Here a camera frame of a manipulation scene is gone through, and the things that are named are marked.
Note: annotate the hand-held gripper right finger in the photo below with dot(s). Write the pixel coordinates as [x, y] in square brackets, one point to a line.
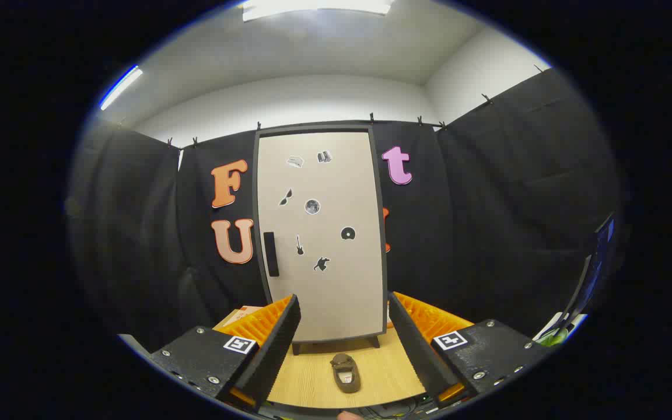
[412, 344]

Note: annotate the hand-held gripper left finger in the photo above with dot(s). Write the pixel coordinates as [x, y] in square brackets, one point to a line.
[277, 344]

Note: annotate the brown fuzzy shoe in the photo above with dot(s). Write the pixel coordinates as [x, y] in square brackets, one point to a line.
[346, 379]

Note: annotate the grey shoe cabinet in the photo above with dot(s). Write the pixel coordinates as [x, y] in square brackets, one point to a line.
[312, 126]

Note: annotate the black backdrop cloth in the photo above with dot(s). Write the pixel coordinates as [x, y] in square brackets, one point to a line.
[487, 233]

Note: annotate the dark monitor screen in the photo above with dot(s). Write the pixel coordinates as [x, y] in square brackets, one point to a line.
[601, 256]

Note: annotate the ceiling light strip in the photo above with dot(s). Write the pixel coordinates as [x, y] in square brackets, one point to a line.
[120, 87]

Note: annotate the ceiling light panel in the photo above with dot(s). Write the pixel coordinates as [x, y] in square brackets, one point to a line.
[312, 7]

